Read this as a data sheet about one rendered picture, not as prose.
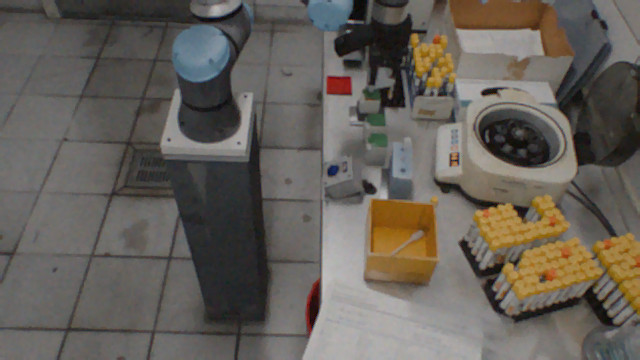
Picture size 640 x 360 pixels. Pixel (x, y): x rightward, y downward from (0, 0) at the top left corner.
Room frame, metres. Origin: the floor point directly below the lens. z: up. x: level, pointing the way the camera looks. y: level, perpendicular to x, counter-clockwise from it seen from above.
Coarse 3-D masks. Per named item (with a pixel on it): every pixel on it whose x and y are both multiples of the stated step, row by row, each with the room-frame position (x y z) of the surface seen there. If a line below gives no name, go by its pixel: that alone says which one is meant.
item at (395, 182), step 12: (396, 144) 0.80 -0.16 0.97; (396, 156) 0.77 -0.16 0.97; (408, 156) 0.77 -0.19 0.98; (384, 168) 0.81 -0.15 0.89; (396, 168) 0.73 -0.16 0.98; (408, 168) 0.74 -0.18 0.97; (384, 180) 0.77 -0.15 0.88; (396, 180) 0.71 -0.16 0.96; (408, 180) 0.71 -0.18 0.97; (384, 192) 0.74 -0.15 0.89; (396, 192) 0.71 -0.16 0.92; (408, 192) 0.71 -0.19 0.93
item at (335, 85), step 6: (330, 78) 1.13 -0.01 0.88; (336, 78) 1.13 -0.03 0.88; (342, 78) 1.13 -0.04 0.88; (348, 78) 1.13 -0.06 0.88; (330, 84) 1.10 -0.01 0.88; (336, 84) 1.10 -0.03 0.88; (342, 84) 1.11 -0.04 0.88; (348, 84) 1.11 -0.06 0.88; (330, 90) 1.08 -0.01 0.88; (336, 90) 1.08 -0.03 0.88; (342, 90) 1.08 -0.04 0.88; (348, 90) 1.08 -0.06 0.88
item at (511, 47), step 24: (456, 0) 1.32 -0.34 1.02; (504, 0) 1.33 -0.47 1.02; (456, 24) 1.32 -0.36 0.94; (480, 24) 1.32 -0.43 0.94; (504, 24) 1.32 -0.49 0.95; (528, 24) 1.33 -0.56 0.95; (552, 24) 1.26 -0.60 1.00; (456, 48) 1.13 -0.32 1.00; (480, 48) 1.22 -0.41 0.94; (504, 48) 1.22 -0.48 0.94; (528, 48) 1.23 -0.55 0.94; (552, 48) 1.20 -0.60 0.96; (456, 72) 1.08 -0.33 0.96; (480, 72) 1.08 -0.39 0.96; (504, 72) 1.09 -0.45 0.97; (528, 72) 1.09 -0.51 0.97; (552, 72) 1.09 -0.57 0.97
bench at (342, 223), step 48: (528, 0) 1.58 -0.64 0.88; (336, 96) 1.06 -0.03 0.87; (576, 96) 1.09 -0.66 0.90; (336, 144) 0.89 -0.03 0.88; (432, 144) 0.91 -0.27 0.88; (432, 192) 0.76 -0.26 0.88; (576, 192) 0.78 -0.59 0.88; (624, 192) 0.76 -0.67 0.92; (336, 240) 0.61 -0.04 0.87; (384, 288) 0.51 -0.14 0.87; (480, 288) 0.52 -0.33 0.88; (528, 336) 0.43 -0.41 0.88; (576, 336) 0.43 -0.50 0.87
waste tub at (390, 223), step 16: (384, 208) 0.65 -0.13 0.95; (400, 208) 0.65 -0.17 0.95; (416, 208) 0.65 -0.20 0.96; (432, 208) 0.64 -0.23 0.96; (368, 224) 0.61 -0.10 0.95; (384, 224) 0.65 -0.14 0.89; (400, 224) 0.65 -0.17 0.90; (416, 224) 0.65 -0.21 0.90; (432, 224) 0.61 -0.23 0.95; (368, 240) 0.55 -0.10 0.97; (384, 240) 0.61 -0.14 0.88; (400, 240) 0.62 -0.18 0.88; (432, 240) 0.58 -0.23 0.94; (368, 256) 0.52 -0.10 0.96; (384, 256) 0.52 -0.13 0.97; (400, 256) 0.52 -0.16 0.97; (416, 256) 0.58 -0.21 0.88; (432, 256) 0.55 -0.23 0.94; (368, 272) 0.52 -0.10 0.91; (384, 272) 0.52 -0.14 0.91; (400, 272) 0.52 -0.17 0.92; (416, 272) 0.52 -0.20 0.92; (432, 272) 0.52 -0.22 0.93
